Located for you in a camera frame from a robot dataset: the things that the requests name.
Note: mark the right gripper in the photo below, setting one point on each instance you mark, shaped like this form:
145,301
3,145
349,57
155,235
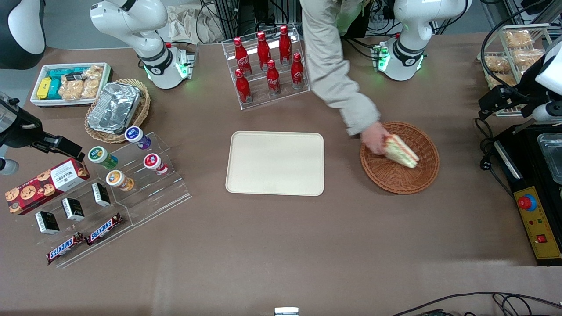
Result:
21,133

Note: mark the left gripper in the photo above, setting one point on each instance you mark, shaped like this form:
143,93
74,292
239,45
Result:
514,97

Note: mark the triangle sandwich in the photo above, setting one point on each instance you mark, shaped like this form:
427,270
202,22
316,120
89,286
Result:
401,152

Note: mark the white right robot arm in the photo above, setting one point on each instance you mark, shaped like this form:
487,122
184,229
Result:
149,44

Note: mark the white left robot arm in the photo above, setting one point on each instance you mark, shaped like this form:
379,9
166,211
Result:
408,52

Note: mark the grey sleeved forearm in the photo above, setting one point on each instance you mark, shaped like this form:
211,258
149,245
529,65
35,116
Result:
333,66

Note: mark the light wicker basket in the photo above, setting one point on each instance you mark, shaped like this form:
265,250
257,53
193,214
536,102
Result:
142,112

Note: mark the round brown wicker basket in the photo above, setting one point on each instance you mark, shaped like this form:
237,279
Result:
399,180

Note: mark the beige rectangular tray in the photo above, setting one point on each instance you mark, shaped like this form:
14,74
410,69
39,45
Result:
274,163

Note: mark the person's bare hand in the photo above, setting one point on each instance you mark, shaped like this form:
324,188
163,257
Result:
374,138

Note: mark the red Walkers cookie box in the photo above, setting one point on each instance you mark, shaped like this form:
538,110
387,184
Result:
44,184

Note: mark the green lid yogurt cup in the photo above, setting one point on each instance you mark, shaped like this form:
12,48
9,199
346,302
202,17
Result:
102,157

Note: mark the white plastic bin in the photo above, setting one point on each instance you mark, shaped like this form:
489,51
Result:
37,102

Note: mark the teal snack box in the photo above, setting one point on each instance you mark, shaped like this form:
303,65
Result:
61,72
55,91

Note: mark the clear bag of crackers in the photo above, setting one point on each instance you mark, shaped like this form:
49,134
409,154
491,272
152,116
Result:
70,90
90,87
95,71

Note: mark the yellow snack box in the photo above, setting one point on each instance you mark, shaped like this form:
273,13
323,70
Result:
44,87

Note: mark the small black box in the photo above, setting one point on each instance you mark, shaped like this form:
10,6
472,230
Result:
101,194
47,222
73,209

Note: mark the aluminium foil container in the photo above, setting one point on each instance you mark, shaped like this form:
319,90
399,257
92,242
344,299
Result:
114,107

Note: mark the orange lid yogurt cup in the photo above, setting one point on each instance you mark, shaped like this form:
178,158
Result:
119,180

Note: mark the black machine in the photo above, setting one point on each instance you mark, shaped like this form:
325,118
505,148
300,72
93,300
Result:
522,166

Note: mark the purple lid yogurt cup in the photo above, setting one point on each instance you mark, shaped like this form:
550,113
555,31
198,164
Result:
137,137

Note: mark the metal pan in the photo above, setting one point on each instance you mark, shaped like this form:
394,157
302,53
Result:
553,156

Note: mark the clear pastry rack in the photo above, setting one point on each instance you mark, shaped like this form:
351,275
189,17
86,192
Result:
542,30

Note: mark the clear acrylic snack stand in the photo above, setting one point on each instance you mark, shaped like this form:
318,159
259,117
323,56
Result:
112,217

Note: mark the Snickers bar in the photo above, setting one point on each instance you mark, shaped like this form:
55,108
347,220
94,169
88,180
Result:
104,229
65,248

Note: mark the red lid yogurt cup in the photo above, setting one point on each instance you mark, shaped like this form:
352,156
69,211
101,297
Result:
155,163

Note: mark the red emergency button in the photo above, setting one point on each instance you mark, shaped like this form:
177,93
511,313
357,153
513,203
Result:
527,202

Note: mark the clear acrylic cup stand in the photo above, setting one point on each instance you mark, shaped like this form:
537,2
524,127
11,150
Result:
162,197

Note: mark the yellow control panel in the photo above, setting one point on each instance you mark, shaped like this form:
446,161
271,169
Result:
542,224

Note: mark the crumpled beige bag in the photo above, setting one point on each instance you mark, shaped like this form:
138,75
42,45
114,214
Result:
189,22

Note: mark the red cola bottle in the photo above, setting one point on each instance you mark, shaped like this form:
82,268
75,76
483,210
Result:
263,50
273,77
297,70
243,85
285,44
242,55

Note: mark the clear acrylic bottle rack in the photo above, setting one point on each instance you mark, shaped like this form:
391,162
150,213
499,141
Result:
257,98

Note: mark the small white device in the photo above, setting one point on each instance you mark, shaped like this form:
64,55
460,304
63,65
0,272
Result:
286,311

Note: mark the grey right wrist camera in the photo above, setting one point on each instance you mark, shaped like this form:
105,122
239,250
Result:
6,166

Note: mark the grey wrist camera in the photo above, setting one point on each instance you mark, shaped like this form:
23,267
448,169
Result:
6,166
549,113

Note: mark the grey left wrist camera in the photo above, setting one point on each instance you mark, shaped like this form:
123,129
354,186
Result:
549,113

